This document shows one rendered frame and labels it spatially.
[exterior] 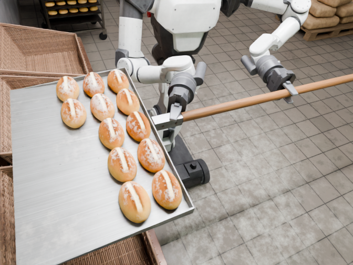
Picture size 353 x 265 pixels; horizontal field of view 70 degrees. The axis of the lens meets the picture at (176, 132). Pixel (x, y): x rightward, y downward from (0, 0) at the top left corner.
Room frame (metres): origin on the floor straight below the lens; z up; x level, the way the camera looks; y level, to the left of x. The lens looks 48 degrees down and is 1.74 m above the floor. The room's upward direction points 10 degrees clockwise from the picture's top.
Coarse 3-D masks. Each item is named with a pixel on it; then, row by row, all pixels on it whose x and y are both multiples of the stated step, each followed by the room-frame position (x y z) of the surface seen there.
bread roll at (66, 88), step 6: (60, 78) 0.58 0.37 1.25; (66, 78) 0.58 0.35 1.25; (72, 78) 0.60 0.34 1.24; (60, 84) 0.55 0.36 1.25; (66, 84) 0.55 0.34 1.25; (72, 84) 0.57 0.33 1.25; (60, 90) 0.54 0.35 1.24; (66, 90) 0.54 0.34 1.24; (72, 90) 0.55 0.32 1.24; (78, 90) 0.57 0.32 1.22; (60, 96) 0.53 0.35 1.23; (66, 96) 0.53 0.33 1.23; (72, 96) 0.54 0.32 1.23
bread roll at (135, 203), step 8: (128, 184) 0.27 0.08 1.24; (136, 184) 0.28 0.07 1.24; (120, 192) 0.26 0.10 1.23; (128, 192) 0.25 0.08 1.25; (136, 192) 0.25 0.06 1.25; (144, 192) 0.26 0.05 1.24; (120, 200) 0.24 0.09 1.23; (128, 200) 0.24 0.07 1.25; (136, 200) 0.24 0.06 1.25; (144, 200) 0.24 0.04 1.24; (128, 208) 0.22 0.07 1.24; (136, 208) 0.22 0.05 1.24; (144, 208) 0.23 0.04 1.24; (128, 216) 0.21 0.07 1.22; (136, 216) 0.21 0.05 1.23; (144, 216) 0.22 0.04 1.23
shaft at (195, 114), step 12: (312, 84) 0.82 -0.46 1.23; (324, 84) 0.84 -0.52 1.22; (336, 84) 0.87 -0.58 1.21; (252, 96) 0.69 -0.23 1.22; (264, 96) 0.69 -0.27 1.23; (276, 96) 0.71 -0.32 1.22; (288, 96) 0.74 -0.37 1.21; (204, 108) 0.58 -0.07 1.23; (216, 108) 0.59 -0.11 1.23; (228, 108) 0.61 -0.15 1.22
